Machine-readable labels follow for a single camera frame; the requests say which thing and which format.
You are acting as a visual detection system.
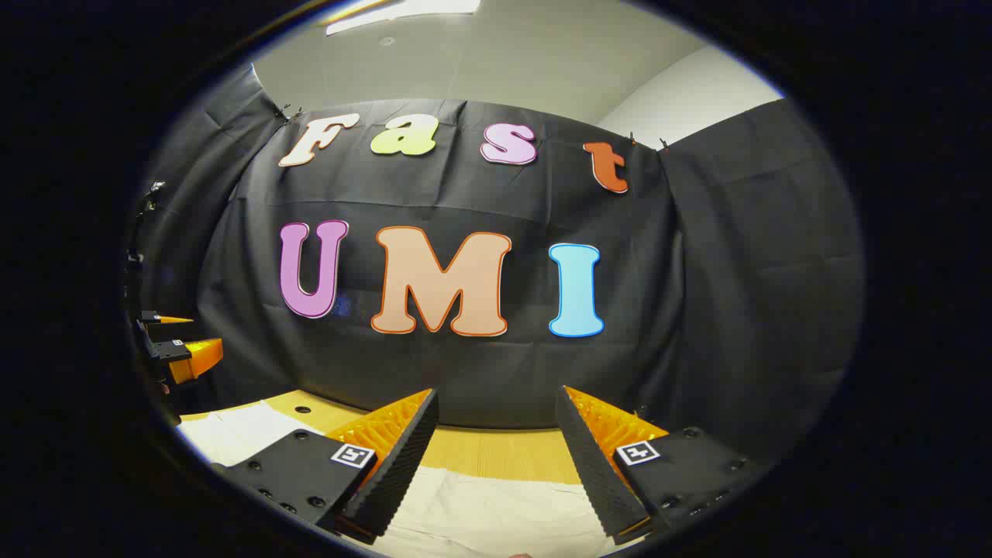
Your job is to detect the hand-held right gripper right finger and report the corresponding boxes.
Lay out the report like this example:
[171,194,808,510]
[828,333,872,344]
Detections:
[554,385,776,545]

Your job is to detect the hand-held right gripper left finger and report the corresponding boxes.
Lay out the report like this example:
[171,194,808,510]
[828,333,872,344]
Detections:
[211,387,440,545]

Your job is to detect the white jeans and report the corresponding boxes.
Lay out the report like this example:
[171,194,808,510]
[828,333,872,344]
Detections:
[177,399,617,558]

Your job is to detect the black backdrop cloth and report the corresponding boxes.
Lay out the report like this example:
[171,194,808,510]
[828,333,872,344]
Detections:
[128,66,865,466]

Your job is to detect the ceiling light panel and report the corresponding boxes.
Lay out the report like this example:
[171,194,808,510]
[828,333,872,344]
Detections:
[322,0,481,37]

